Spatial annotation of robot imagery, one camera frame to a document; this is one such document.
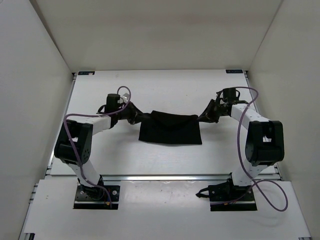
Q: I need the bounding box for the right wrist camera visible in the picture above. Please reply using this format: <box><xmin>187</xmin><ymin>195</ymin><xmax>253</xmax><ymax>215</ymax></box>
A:
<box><xmin>222</xmin><ymin>87</ymin><xmax>241</xmax><ymax>103</ymax></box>

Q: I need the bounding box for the blue label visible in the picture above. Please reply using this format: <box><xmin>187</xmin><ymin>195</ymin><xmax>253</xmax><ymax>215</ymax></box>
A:
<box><xmin>225</xmin><ymin>69</ymin><xmax>243</xmax><ymax>74</ymax></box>
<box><xmin>78</xmin><ymin>71</ymin><xmax>95</xmax><ymax>76</ymax></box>

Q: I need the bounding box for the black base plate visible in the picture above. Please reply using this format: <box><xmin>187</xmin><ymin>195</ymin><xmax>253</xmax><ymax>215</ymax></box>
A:
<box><xmin>73</xmin><ymin>185</ymin><xmax>121</xmax><ymax>210</ymax></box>
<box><xmin>195</xmin><ymin>177</ymin><xmax>258</xmax><ymax>212</ymax></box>

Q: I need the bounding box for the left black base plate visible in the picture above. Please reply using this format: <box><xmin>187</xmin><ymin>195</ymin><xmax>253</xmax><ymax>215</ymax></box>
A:
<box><xmin>73</xmin><ymin>185</ymin><xmax>121</xmax><ymax>210</ymax></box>

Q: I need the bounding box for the right blue label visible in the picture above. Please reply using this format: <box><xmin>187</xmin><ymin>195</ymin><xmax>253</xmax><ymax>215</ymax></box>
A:
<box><xmin>225</xmin><ymin>69</ymin><xmax>243</xmax><ymax>74</ymax></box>

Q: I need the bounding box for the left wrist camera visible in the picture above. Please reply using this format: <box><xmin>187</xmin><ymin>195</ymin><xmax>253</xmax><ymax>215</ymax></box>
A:
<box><xmin>105</xmin><ymin>93</ymin><xmax>131</xmax><ymax>113</ymax></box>

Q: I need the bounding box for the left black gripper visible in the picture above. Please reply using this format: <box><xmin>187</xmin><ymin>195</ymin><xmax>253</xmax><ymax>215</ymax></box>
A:
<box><xmin>116</xmin><ymin>101</ymin><xmax>151</xmax><ymax>125</ymax></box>

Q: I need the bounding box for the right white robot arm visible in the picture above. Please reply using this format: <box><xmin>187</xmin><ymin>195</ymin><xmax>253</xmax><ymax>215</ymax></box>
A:
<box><xmin>198</xmin><ymin>99</ymin><xmax>285</xmax><ymax>200</ymax></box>

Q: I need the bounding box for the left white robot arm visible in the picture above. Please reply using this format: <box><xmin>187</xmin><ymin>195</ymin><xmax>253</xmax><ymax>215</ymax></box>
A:
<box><xmin>54</xmin><ymin>100</ymin><xmax>147</xmax><ymax>199</ymax></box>

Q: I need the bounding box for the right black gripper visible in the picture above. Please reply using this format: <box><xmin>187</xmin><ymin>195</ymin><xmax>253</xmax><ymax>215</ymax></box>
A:
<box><xmin>197</xmin><ymin>99</ymin><xmax>228</xmax><ymax>124</ymax></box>

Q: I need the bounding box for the aluminium rail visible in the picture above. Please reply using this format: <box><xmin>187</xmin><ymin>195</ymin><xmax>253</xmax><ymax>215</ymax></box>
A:
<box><xmin>102</xmin><ymin>174</ymin><xmax>230</xmax><ymax>182</ymax></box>

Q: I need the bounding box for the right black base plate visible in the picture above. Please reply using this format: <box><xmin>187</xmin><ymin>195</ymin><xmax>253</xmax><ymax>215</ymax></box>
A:
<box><xmin>195</xmin><ymin>177</ymin><xmax>258</xmax><ymax>212</ymax></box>

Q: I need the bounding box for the left blue label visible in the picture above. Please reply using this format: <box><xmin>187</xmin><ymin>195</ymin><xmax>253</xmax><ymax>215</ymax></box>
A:
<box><xmin>78</xmin><ymin>71</ymin><xmax>95</xmax><ymax>76</ymax></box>

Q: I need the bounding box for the black skirt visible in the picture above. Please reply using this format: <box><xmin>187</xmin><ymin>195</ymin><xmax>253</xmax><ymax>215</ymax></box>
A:
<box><xmin>138</xmin><ymin>110</ymin><xmax>202</xmax><ymax>145</ymax></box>

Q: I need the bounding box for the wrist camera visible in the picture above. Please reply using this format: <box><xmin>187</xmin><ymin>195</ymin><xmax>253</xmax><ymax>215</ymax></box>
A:
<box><xmin>222</xmin><ymin>87</ymin><xmax>241</xmax><ymax>103</ymax></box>
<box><xmin>105</xmin><ymin>93</ymin><xmax>131</xmax><ymax>113</ymax></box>

